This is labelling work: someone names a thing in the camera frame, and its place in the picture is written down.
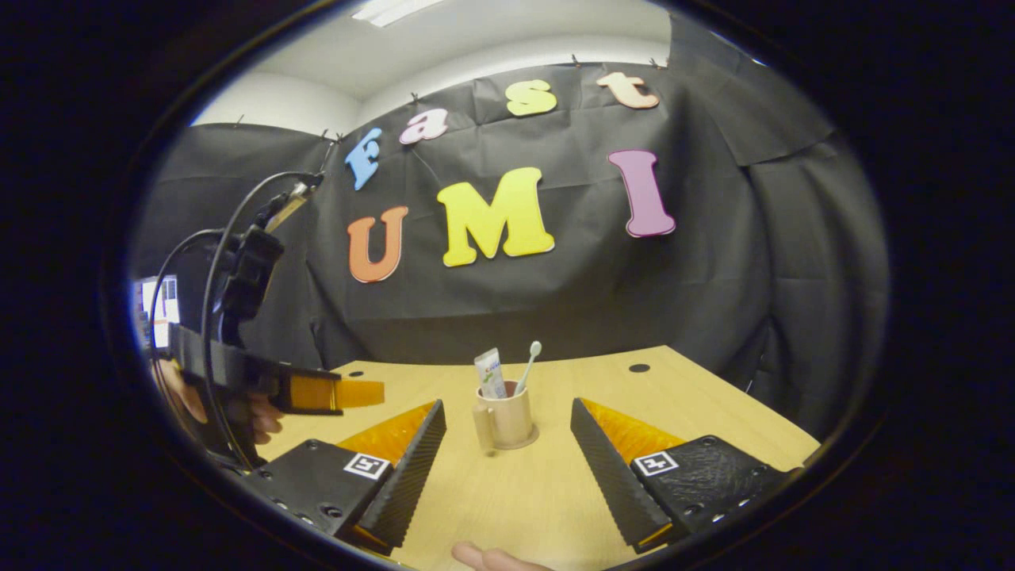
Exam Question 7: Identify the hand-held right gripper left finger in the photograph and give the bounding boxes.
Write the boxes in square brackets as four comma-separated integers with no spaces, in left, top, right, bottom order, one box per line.
[242,399,447,556]

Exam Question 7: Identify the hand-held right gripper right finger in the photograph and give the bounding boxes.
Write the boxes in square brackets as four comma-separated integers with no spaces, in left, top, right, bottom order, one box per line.
[569,397,794,554]

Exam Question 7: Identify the pale green toothbrush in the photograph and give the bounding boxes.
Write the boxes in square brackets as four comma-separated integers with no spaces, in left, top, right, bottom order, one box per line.
[515,341,543,396]

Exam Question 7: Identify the computer monitor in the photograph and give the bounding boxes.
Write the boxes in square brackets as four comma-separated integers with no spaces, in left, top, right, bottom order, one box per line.
[141,275,181,350]

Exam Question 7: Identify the wooden desktop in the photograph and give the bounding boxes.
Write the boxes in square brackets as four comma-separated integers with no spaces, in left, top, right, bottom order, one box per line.
[258,345,822,571]

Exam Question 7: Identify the beige cup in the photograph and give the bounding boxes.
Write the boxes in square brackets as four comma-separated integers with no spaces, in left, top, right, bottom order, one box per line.
[473,381,540,454]

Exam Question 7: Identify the white toothpaste tube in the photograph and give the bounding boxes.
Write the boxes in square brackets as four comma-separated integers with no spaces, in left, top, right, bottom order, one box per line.
[474,347,508,399]

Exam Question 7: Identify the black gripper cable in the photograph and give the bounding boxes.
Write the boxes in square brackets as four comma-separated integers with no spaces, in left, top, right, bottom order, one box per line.
[147,228,227,413]
[200,171,324,469]

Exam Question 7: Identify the black backdrop cloth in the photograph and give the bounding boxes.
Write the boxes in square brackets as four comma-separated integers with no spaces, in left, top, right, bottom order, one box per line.
[131,16,889,437]

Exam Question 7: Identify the ceiling light panel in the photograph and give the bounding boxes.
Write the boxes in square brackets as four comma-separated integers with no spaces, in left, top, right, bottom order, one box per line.
[353,0,445,29]

